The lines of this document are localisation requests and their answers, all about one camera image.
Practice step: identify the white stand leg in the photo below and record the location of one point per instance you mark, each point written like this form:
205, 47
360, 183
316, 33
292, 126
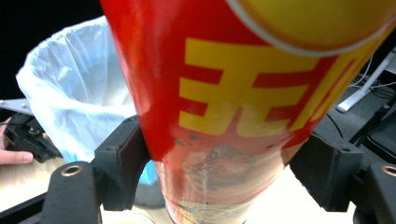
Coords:
358, 96

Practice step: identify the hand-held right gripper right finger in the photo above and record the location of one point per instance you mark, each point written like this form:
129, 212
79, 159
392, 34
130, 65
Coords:
333, 174

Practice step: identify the white plastic bin liner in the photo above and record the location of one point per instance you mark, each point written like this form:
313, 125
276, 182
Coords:
77, 77

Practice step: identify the black metal stand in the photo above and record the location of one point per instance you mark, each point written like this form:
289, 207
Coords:
378, 124

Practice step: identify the red and yellow snack canister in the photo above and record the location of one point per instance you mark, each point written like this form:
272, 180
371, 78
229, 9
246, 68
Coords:
218, 93

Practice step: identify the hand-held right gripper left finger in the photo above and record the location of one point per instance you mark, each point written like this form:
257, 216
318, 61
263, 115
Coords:
120, 161

